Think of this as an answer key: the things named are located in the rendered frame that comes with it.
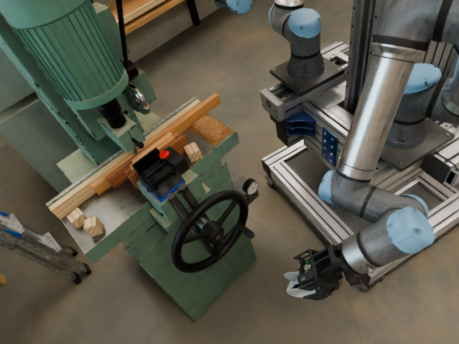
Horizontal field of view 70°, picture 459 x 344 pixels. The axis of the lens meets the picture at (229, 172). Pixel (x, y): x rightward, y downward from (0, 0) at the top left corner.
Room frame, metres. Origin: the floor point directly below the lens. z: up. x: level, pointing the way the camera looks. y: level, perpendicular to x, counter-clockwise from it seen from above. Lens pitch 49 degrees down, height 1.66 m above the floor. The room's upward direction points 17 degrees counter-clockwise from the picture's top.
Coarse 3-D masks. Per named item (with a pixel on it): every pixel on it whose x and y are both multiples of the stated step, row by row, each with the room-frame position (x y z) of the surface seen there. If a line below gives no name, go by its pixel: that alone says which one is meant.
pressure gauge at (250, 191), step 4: (248, 180) 0.78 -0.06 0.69; (252, 180) 0.77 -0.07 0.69; (244, 184) 0.77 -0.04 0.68; (248, 184) 0.76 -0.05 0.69; (252, 184) 0.76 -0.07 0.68; (256, 184) 0.77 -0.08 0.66; (244, 188) 0.76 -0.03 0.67; (248, 188) 0.75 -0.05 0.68; (252, 188) 0.76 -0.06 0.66; (256, 188) 0.77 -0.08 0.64; (248, 192) 0.75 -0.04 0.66; (252, 192) 0.75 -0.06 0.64
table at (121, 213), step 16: (208, 144) 0.81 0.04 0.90; (224, 144) 0.80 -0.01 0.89; (208, 160) 0.76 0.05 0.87; (112, 192) 0.72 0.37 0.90; (128, 192) 0.70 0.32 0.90; (208, 192) 0.64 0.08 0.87; (80, 208) 0.70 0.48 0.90; (96, 208) 0.68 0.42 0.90; (112, 208) 0.66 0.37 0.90; (128, 208) 0.64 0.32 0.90; (144, 208) 0.63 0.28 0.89; (192, 208) 0.60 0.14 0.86; (64, 224) 0.66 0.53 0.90; (112, 224) 0.60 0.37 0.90; (128, 224) 0.60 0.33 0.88; (160, 224) 0.59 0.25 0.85; (176, 224) 0.57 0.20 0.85; (80, 240) 0.58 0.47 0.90; (96, 240) 0.56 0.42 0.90; (112, 240) 0.57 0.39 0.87; (96, 256) 0.54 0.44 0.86
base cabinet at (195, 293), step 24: (216, 192) 0.75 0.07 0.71; (216, 216) 0.73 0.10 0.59; (168, 240) 0.63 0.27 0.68; (240, 240) 0.76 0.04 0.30; (144, 264) 0.58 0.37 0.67; (168, 264) 0.61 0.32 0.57; (216, 264) 0.68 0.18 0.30; (240, 264) 0.74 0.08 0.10; (168, 288) 0.58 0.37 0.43; (192, 288) 0.61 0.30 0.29; (216, 288) 0.66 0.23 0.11; (192, 312) 0.58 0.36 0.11
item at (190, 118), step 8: (216, 96) 0.99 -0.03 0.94; (200, 104) 0.97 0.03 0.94; (208, 104) 0.97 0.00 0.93; (216, 104) 0.99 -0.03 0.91; (192, 112) 0.94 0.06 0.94; (200, 112) 0.95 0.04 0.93; (208, 112) 0.97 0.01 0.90; (184, 120) 0.92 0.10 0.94; (192, 120) 0.93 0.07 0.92; (168, 128) 0.90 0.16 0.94; (176, 128) 0.90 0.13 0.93; (184, 128) 0.91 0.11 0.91; (160, 136) 0.87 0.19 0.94; (104, 176) 0.76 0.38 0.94; (96, 184) 0.74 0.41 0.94; (104, 184) 0.74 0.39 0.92; (96, 192) 0.73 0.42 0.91
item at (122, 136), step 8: (104, 120) 0.86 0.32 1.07; (128, 120) 0.83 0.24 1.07; (104, 128) 0.86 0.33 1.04; (112, 128) 0.81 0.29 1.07; (120, 128) 0.80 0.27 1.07; (128, 128) 0.79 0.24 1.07; (136, 128) 0.79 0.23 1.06; (112, 136) 0.82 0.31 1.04; (120, 136) 0.77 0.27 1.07; (128, 136) 0.78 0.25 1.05; (136, 136) 0.79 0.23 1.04; (120, 144) 0.78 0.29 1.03; (128, 144) 0.77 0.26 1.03; (136, 144) 0.78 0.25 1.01; (128, 152) 0.77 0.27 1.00
